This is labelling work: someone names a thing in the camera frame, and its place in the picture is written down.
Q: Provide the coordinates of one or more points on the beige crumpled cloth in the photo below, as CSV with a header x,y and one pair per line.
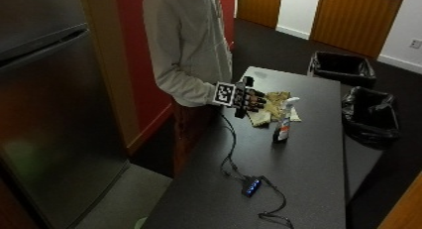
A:
x,y
273,107

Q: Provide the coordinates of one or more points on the white marker cube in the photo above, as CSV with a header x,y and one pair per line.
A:
x,y
224,93

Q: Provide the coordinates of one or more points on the dark spray bottle white trigger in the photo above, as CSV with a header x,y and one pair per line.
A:
x,y
283,123

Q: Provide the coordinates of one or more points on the the person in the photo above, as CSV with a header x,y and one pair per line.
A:
x,y
187,47

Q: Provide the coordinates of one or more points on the bin with black liner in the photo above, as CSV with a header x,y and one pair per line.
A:
x,y
343,68
370,116

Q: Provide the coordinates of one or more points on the black hub with blue lights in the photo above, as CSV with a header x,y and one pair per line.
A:
x,y
252,186

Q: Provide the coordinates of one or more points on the stainless steel refrigerator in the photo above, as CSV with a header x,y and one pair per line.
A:
x,y
55,113

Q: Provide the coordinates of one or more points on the white wall socket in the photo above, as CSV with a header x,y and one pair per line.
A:
x,y
416,43

